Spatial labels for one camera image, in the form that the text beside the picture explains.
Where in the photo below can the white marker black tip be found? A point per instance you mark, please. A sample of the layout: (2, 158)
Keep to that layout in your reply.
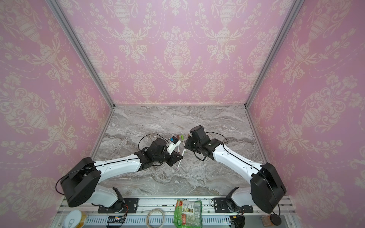
(178, 144)

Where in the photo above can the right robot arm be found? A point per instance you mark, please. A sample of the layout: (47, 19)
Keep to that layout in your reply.
(266, 187)

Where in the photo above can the green snack bag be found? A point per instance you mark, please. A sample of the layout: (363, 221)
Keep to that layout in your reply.
(188, 214)

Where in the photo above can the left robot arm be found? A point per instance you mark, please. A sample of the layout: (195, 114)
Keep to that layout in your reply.
(82, 184)

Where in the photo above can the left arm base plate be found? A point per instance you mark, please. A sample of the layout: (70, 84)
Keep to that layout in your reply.
(125, 206)

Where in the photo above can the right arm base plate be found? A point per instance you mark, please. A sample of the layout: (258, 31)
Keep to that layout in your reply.
(223, 205)

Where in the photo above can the brown jar black lid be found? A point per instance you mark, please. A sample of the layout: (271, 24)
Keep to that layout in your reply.
(271, 220)

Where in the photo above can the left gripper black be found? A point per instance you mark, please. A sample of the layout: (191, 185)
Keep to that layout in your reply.
(174, 157)

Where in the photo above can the white marker pink tip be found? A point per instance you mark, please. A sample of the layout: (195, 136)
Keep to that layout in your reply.
(179, 163)

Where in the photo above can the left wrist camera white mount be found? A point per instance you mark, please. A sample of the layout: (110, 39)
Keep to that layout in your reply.
(172, 145)

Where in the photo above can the aluminium front rail frame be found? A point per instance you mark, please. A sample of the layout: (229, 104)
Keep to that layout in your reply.
(158, 212)

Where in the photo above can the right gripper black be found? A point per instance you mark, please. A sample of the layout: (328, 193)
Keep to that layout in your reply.
(188, 145)

